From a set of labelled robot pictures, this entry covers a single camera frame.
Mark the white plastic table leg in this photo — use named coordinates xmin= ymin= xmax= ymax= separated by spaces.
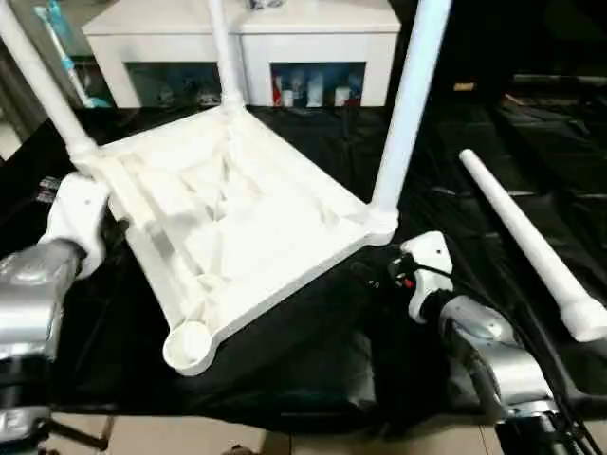
xmin=459 ymin=148 xmax=607 ymax=344
xmin=205 ymin=0 xmax=248 ymax=109
xmin=0 ymin=0 xmax=100 ymax=160
xmin=368 ymin=0 xmax=455 ymax=240

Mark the white plastic table top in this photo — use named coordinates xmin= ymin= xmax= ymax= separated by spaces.
xmin=70 ymin=99 xmax=400 ymax=378

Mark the black mat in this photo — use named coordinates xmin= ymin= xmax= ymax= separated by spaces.
xmin=0 ymin=90 xmax=607 ymax=420

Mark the white cabinet with glass doors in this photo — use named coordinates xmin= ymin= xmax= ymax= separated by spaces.
xmin=82 ymin=0 xmax=402 ymax=109

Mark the light blue plastic item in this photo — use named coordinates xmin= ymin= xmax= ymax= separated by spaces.
xmin=33 ymin=0 xmax=98 ymax=107

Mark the grey curtain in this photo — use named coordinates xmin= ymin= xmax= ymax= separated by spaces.
xmin=0 ymin=38 xmax=50 ymax=143

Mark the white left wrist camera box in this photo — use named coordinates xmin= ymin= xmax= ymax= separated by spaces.
xmin=38 ymin=172 xmax=112 ymax=280

